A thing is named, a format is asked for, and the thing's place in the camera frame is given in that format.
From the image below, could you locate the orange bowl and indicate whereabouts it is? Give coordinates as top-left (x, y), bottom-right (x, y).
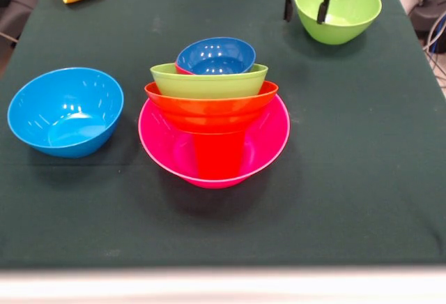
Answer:
top-left (144, 80), bottom-right (279, 135)

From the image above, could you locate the dark green tablecloth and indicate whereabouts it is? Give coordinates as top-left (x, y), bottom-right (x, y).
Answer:
top-left (0, 0), bottom-right (446, 270)

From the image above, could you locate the green bowl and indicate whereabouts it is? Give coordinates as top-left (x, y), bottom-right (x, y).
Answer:
top-left (149, 62), bottom-right (270, 100)
top-left (293, 0), bottom-right (383, 46)

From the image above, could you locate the small crimson bowl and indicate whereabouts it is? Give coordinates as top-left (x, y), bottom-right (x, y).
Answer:
top-left (174, 61), bottom-right (195, 75)

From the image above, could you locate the large pink bowl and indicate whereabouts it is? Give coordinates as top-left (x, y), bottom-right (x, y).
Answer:
top-left (137, 93), bottom-right (291, 189)

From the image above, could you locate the tangle of cables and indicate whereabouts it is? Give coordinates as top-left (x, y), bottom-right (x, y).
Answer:
top-left (423, 14), bottom-right (446, 91)

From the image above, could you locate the dark blue bowl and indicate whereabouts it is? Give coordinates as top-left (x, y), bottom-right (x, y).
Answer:
top-left (176, 36), bottom-right (257, 75)

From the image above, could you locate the red cup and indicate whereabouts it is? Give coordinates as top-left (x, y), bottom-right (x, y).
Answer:
top-left (193, 131), bottom-right (247, 181)

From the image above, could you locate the light blue bowl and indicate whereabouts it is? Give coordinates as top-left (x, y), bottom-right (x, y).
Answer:
top-left (7, 67), bottom-right (125, 159)

